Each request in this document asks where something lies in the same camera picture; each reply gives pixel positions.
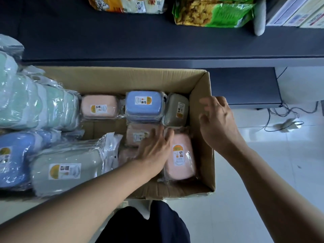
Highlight person's left hand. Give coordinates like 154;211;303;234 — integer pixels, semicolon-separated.
136;125;175;179

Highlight black cable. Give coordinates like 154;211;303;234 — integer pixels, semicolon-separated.
263;108;305;132

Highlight brown cardboard box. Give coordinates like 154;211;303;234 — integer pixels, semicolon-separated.
37;66;216;200

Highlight person's right hand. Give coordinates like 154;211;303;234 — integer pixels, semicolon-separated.
199;96;247;158

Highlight white printed cartons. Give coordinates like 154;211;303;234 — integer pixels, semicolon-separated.
266;0;324;29

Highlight person's left forearm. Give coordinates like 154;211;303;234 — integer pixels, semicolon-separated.
0;159;163;243

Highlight white power strip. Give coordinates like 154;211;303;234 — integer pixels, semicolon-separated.
273;118;302;133

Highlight blue wrapped lunch box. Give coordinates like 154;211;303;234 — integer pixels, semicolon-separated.
125;91;167;122
0;130;62;191

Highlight orange and white snack bag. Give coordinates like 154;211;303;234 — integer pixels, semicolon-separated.
87;0;167;14

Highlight pink wrapped lunch box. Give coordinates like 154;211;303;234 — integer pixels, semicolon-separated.
80;94;120;120
163;127;197;182
125;122;164;148
117;148;139;167

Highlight clear plastic wrapper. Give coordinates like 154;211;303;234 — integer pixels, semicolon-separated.
0;34;25;62

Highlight person's dark trousers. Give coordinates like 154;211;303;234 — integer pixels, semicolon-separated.
96;200;191;243

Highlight person's right forearm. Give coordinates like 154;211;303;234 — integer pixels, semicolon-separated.
223;143;324;243

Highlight grey wrapped lunch box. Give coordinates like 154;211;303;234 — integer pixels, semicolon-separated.
28;133;123;198
162;93;190;127

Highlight green snack bag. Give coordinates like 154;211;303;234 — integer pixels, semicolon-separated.
172;0;257;29

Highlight dark shelf board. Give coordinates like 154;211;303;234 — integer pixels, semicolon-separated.
0;0;324;69

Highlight white cylindrical post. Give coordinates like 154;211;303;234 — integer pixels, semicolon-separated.
254;0;267;37

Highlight grey cable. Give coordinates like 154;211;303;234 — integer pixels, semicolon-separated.
268;101;319;118

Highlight dark low cabinet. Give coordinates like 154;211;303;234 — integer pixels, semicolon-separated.
206;67;283;110

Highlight row of green wrapped boxes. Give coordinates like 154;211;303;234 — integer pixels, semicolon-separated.
0;50;82;132

